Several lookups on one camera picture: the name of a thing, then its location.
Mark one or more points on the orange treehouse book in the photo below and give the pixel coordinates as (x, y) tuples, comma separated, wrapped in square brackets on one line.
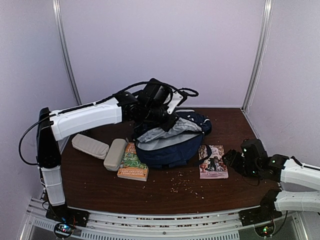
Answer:
[(131, 167)]

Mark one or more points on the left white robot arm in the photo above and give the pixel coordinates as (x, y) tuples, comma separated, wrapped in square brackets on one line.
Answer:
[(56, 125)]

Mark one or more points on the aluminium frame post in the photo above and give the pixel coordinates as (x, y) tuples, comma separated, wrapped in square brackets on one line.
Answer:
[(261, 48), (64, 48)]

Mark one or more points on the front aluminium rail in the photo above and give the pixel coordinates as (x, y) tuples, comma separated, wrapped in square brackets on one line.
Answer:
[(221, 225)]

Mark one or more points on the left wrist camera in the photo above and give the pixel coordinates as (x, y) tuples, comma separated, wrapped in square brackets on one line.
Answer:
[(174, 100)]

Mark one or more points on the right aluminium frame post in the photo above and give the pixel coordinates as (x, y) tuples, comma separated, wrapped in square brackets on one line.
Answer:
[(261, 48)]

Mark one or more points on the navy blue backpack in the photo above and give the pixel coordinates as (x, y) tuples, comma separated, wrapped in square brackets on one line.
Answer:
[(159, 149)]

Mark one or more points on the beige ribbed pencil case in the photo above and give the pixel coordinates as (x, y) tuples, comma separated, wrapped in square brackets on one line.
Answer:
[(90, 146)]

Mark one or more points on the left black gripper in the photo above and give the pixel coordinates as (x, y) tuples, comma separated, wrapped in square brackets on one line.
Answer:
[(166, 125)]

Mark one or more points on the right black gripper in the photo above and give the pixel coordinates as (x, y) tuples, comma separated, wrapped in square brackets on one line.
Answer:
[(230, 154)]

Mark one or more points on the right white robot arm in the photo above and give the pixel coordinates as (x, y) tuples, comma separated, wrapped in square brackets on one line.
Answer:
[(277, 201)]

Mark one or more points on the left aluminium frame post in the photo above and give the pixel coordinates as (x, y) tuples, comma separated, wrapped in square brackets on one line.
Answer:
[(64, 48)]

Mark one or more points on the beige glasses case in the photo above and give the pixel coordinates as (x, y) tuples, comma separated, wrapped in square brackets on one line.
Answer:
[(115, 154)]

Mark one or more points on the pink story book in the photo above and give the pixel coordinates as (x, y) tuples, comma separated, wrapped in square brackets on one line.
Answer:
[(211, 163)]

